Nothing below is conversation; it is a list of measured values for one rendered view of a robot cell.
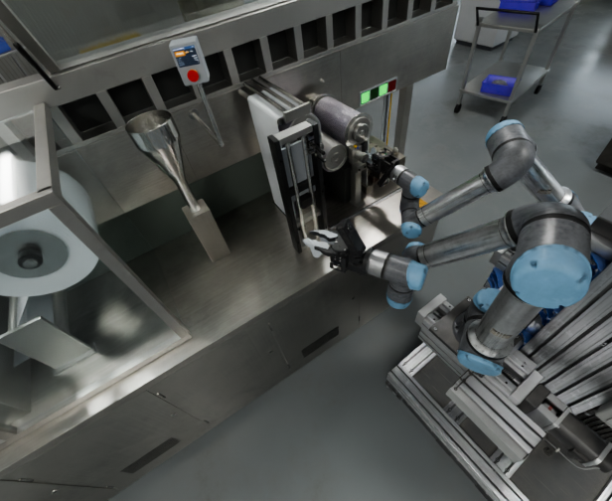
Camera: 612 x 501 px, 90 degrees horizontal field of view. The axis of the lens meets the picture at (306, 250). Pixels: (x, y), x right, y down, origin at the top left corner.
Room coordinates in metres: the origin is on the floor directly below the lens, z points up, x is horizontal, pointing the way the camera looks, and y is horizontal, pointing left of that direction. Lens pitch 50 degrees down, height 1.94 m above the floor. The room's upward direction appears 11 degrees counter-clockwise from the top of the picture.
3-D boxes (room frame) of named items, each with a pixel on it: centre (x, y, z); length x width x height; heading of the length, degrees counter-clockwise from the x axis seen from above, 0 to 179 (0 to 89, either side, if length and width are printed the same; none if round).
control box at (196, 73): (0.96, 0.21, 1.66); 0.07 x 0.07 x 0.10; 1
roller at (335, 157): (1.23, -0.15, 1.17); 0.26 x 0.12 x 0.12; 24
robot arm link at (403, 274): (0.47, -0.26, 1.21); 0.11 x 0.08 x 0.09; 53
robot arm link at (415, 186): (0.94, -0.47, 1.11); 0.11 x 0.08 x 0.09; 24
